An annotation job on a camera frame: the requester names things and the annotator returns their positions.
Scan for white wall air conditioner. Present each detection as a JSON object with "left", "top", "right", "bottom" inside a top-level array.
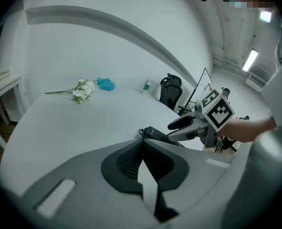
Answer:
[{"left": 245, "top": 73, "right": 272, "bottom": 91}]

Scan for black telephone handset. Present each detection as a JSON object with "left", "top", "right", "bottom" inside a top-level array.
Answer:
[{"left": 143, "top": 126, "right": 187, "bottom": 148}]

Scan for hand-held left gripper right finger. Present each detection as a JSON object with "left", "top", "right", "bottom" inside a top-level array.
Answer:
[{"left": 143, "top": 138, "right": 235, "bottom": 229}]

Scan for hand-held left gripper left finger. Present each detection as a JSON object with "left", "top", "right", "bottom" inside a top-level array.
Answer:
[{"left": 24, "top": 138, "right": 161, "bottom": 229}]

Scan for whiteboard on stand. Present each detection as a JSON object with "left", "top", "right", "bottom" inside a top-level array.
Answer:
[{"left": 185, "top": 67, "right": 213, "bottom": 110}]

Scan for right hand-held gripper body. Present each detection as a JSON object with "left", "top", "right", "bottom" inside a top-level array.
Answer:
[{"left": 193, "top": 88, "right": 236, "bottom": 149}]

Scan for small white table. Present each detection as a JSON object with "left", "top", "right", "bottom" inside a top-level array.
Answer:
[{"left": 0, "top": 74, "right": 24, "bottom": 152}]

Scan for white artificial flowers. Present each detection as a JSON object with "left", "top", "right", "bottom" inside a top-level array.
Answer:
[{"left": 44, "top": 79, "right": 98, "bottom": 105}]

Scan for clear water bottle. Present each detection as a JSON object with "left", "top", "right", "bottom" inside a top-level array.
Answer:
[{"left": 141, "top": 75, "right": 153, "bottom": 94}]

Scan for ceiling light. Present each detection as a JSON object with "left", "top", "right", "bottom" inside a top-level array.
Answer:
[
  {"left": 259, "top": 10, "right": 273, "bottom": 23},
  {"left": 242, "top": 48, "right": 259, "bottom": 72}
]

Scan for blue cloth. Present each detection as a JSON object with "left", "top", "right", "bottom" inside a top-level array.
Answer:
[{"left": 96, "top": 77, "right": 116, "bottom": 92}]

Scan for grey ceiling pipes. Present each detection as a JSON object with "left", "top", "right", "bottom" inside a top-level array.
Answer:
[{"left": 212, "top": 56, "right": 250, "bottom": 75}]

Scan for person's right forearm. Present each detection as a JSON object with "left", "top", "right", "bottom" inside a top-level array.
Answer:
[{"left": 221, "top": 117, "right": 277, "bottom": 144}]

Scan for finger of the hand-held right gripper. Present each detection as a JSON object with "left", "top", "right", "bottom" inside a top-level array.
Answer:
[
  {"left": 167, "top": 125, "right": 205, "bottom": 143},
  {"left": 167, "top": 115, "right": 199, "bottom": 131}
]

